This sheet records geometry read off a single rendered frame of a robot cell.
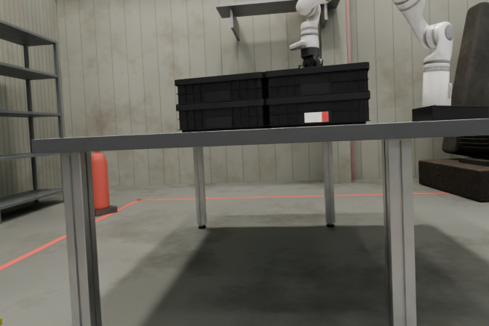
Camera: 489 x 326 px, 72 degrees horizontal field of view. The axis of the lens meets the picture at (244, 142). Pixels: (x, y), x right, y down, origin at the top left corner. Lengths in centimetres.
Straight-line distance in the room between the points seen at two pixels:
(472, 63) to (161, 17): 379
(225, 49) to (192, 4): 75
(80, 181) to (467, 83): 393
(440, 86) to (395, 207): 66
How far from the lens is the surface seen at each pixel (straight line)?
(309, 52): 142
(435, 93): 149
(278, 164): 449
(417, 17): 149
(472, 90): 435
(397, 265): 103
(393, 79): 471
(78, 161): 109
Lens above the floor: 70
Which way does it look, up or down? 2 degrees down
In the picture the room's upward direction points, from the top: 3 degrees counter-clockwise
